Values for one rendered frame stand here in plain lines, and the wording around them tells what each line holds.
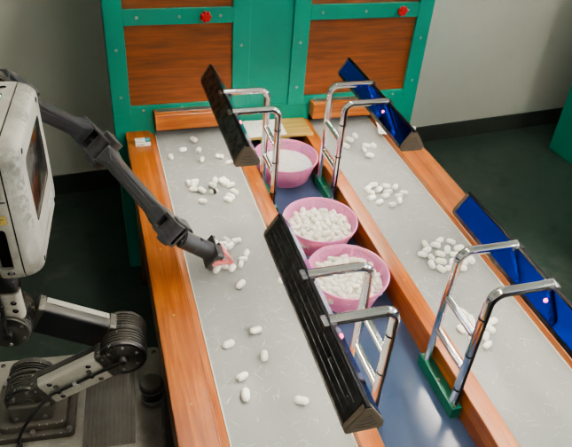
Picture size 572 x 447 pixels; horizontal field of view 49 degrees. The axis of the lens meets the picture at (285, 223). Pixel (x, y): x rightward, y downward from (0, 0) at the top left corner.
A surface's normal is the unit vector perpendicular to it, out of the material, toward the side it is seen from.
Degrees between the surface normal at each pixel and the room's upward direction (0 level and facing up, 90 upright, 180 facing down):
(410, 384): 0
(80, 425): 0
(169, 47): 90
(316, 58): 90
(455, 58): 90
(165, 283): 0
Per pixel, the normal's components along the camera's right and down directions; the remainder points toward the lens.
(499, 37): 0.36, 0.58
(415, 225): 0.07, -0.80
